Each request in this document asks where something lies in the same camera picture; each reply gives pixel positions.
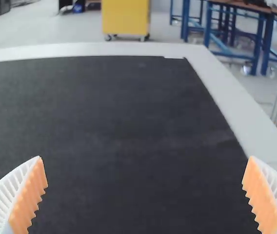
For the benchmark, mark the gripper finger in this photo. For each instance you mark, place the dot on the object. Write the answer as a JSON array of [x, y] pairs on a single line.
[[19, 195], [270, 197]]

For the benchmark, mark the black mat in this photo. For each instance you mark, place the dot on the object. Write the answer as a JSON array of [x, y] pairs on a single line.
[[119, 136]]

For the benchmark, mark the wheeled metal cabinet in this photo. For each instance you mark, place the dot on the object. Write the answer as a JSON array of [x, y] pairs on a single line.
[[126, 17]]

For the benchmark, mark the blue metal frame table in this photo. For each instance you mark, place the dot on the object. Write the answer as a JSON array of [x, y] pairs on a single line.
[[172, 12], [258, 36], [184, 22]]

